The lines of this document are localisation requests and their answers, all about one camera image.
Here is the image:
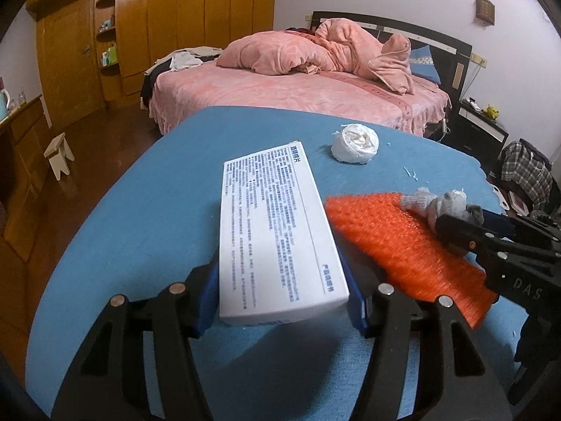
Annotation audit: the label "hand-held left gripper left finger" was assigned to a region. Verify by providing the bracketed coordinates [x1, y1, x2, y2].
[50, 261, 221, 421]

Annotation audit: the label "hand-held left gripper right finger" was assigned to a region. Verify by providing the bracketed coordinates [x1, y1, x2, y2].
[337, 248, 513, 421]

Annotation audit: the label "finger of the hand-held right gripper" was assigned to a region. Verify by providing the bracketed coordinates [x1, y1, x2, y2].
[435, 214, 518, 268]
[482, 211, 561, 250]

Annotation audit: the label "grey tissue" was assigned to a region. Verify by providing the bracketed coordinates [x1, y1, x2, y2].
[398, 187, 485, 231]

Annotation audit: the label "large orange bubble wrap sheet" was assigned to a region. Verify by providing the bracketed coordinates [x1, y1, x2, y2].
[324, 192, 499, 329]

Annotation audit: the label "white printed carton box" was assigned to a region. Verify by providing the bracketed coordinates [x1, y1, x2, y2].
[218, 140, 351, 328]

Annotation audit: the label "white paper ball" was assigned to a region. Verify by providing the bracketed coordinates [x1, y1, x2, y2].
[330, 123, 380, 166]

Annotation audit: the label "scale with red centre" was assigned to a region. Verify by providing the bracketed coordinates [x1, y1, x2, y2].
[508, 191, 533, 213]

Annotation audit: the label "plaid cloth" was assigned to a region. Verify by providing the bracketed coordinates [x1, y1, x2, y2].
[501, 142, 554, 202]

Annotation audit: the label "dark hoodie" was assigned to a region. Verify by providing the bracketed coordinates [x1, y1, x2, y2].
[519, 139, 553, 163]

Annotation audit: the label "dark nightstand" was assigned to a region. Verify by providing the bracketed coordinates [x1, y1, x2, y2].
[447, 101, 510, 163]

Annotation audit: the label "blue tablecloth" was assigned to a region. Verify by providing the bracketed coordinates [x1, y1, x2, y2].
[25, 105, 542, 421]

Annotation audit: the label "blue pillow with dotted band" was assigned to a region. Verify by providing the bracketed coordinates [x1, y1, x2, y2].
[407, 46, 441, 85]

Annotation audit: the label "dark wooden headboard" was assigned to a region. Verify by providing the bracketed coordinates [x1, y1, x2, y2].
[310, 11, 473, 106]

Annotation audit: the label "small wooden stool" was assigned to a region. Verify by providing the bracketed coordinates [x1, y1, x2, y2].
[44, 132, 75, 181]

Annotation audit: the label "bed with pink sheet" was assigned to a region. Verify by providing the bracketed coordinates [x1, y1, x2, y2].
[140, 44, 452, 139]

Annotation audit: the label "black clothing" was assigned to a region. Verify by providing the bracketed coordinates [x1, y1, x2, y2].
[140, 59, 171, 110]

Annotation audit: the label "pink duvet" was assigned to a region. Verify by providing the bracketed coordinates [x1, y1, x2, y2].
[216, 18, 416, 96]

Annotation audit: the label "white beige clothes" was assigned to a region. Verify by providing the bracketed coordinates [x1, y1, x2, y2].
[169, 46, 222, 72]

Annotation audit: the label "wooden side cabinet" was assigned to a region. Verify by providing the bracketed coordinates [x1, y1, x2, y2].
[0, 94, 53, 259]

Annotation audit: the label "wooden door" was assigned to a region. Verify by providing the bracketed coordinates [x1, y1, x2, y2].
[37, 0, 108, 128]

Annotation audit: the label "wooden wardrobe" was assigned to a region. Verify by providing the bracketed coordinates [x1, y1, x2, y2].
[24, 0, 278, 110]

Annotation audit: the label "large wooden wall lamp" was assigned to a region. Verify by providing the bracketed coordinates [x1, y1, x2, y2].
[476, 0, 496, 26]

